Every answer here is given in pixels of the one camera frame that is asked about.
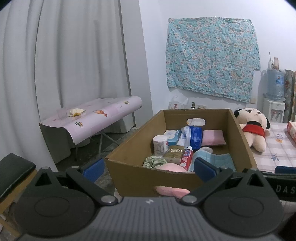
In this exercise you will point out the black cushioned chair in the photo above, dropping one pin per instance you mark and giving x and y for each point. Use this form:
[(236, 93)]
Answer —
[(16, 174)]

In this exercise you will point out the pink soft plush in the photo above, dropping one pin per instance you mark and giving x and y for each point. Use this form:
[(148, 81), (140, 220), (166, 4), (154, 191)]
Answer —
[(171, 190)]

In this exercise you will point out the white oval box handle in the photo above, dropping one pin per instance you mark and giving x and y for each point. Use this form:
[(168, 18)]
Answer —
[(196, 122)]

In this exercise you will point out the teal floral wall cloth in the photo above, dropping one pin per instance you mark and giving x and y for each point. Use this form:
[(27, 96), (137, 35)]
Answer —
[(212, 56)]

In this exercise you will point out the plush doll red shirt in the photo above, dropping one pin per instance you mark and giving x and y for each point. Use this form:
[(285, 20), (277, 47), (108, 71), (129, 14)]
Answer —
[(254, 125)]

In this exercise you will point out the light blue wipes pack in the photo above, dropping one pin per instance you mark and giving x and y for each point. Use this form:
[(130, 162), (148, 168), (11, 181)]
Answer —
[(172, 136)]

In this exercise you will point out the green patterned cloth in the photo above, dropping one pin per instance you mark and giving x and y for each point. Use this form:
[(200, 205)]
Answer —
[(153, 162)]

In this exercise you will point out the blue white tissue pack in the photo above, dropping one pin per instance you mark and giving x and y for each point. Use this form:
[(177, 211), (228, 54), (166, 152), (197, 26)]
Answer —
[(191, 136)]

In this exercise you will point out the clear tape roll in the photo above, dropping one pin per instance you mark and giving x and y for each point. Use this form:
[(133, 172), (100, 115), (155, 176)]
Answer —
[(206, 149)]

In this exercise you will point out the red white tissue box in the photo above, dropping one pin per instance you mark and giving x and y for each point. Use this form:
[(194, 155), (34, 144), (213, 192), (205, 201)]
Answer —
[(291, 129)]

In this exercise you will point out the brown soap packet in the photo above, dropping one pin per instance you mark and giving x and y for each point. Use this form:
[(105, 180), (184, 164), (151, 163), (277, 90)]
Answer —
[(174, 154)]

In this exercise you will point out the pink pillow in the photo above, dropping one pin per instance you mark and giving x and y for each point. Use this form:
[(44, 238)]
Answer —
[(213, 138)]

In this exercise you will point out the light blue checked towel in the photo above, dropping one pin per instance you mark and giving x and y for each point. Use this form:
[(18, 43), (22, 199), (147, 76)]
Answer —
[(216, 160)]

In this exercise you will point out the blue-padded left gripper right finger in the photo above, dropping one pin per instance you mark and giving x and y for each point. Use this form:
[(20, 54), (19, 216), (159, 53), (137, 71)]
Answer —
[(219, 179)]

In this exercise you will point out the brown cardboard box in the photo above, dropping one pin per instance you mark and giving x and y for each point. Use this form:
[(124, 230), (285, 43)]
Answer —
[(125, 162)]

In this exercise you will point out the pink-covered folding table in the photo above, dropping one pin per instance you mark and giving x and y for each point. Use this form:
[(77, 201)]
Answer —
[(61, 135)]

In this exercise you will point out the toothpaste tube red white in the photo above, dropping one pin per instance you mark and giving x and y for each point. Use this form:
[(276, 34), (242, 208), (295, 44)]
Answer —
[(187, 158)]

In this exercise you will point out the blue water bottle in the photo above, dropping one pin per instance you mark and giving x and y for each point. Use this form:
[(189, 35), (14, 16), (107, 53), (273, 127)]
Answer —
[(276, 84)]

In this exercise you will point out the white water dispenser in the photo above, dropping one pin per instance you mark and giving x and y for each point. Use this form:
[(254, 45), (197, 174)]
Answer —
[(273, 110)]

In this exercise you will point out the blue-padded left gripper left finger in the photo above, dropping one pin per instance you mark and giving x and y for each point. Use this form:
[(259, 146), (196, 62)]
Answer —
[(75, 186)]

